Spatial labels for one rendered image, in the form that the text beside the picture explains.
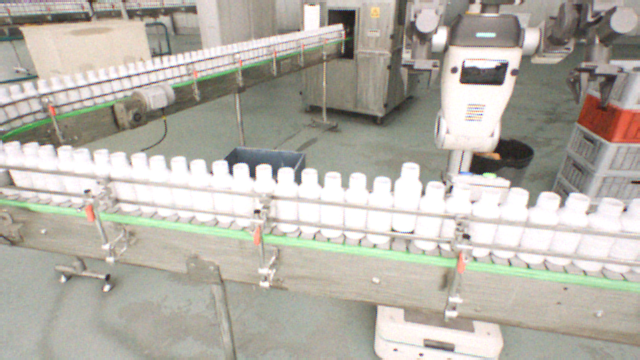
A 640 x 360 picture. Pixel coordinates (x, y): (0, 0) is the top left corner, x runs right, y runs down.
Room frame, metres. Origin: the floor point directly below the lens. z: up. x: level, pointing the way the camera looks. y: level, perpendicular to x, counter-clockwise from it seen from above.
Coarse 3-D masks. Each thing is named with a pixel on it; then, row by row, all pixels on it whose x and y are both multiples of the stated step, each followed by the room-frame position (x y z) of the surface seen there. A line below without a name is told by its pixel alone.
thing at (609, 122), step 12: (588, 96) 2.46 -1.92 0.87; (588, 108) 2.43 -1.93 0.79; (600, 108) 2.48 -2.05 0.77; (612, 108) 2.21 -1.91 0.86; (588, 120) 2.38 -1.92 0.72; (600, 120) 2.27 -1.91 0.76; (612, 120) 2.17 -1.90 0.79; (624, 120) 2.10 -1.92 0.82; (636, 120) 2.10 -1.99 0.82; (600, 132) 2.22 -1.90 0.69; (612, 132) 2.12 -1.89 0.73; (624, 132) 2.11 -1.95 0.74; (636, 132) 2.10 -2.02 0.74
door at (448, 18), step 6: (450, 0) 12.09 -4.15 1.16; (456, 0) 12.05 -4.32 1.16; (462, 0) 12.02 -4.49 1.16; (450, 6) 12.08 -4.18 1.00; (456, 6) 12.05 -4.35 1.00; (462, 6) 12.01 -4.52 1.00; (468, 6) 11.97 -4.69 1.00; (444, 12) 12.15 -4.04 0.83; (450, 12) 12.08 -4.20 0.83; (456, 12) 12.04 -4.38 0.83; (462, 12) 12.00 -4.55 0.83; (444, 18) 12.09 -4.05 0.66; (450, 18) 12.07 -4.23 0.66; (444, 24) 12.09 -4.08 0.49; (450, 24) 12.07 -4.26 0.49
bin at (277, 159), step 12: (228, 156) 1.33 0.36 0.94; (240, 156) 1.40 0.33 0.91; (252, 156) 1.39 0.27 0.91; (264, 156) 1.38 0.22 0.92; (276, 156) 1.37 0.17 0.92; (288, 156) 1.36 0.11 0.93; (300, 156) 1.35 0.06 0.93; (252, 168) 1.39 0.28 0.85; (276, 168) 1.37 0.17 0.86; (300, 168) 1.27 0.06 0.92; (300, 180) 1.26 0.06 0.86
